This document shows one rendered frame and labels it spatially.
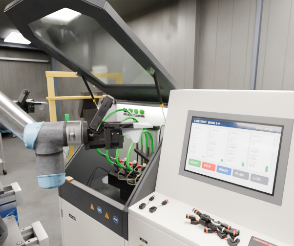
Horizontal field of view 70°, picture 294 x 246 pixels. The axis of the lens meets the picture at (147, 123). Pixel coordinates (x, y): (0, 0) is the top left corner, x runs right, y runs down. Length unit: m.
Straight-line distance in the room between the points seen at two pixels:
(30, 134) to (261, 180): 0.87
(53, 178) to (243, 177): 0.76
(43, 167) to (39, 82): 7.95
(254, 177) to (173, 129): 0.46
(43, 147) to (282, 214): 0.90
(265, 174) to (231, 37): 2.15
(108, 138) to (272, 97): 0.71
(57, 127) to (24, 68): 7.88
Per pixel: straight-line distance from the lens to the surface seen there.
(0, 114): 0.79
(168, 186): 1.21
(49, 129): 0.64
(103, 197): 1.29
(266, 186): 1.03
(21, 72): 8.46
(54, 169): 0.67
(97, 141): 0.65
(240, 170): 1.04
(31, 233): 1.09
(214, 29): 3.08
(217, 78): 2.95
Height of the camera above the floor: 1.58
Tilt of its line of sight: 10 degrees down
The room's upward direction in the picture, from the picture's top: straight up
